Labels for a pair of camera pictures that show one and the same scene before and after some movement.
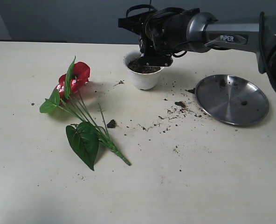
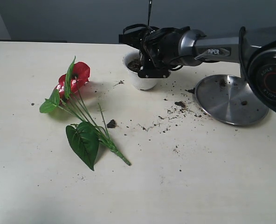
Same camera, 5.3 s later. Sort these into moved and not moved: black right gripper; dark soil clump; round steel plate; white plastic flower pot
Moved: black right gripper
Not moved: round steel plate; white plastic flower pot; dark soil clump
